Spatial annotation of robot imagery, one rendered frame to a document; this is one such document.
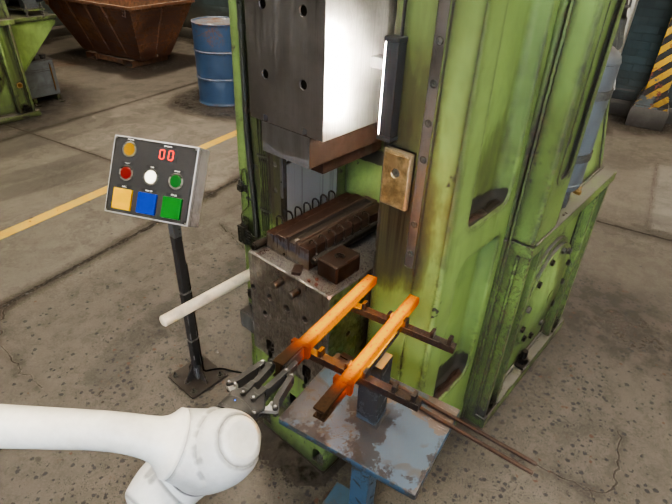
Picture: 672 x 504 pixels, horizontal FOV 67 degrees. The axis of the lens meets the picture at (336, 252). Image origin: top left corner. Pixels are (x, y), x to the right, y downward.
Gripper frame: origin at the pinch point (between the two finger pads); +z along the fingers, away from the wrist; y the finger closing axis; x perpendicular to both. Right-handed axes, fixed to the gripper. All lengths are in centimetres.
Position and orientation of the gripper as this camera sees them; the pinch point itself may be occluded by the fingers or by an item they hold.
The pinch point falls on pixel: (289, 359)
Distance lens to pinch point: 113.8
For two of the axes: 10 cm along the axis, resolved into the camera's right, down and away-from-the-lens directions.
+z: 5.1, -4.4, 7.4
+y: 8.6, 3.1, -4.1
